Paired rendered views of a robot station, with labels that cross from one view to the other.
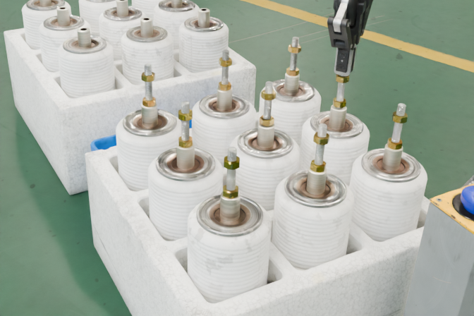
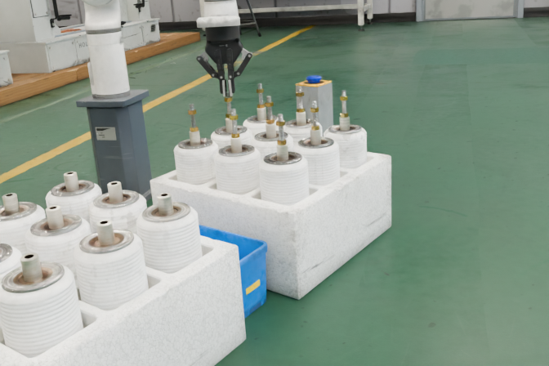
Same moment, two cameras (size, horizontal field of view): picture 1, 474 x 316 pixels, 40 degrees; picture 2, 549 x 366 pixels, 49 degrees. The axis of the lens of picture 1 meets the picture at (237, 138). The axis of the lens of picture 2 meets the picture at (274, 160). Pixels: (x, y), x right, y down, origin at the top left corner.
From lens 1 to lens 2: 1.68 m
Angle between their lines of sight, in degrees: 99
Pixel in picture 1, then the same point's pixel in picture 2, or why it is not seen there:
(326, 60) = not seen: outside the picture
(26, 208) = (283, 354)
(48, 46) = (141, 260)
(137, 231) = (350, 178)
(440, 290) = (328, 117)
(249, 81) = not seen: hidden behind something
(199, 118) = (256, 155)
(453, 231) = (326, 89)
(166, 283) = (374, 166)
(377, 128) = not seen: hidden behind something
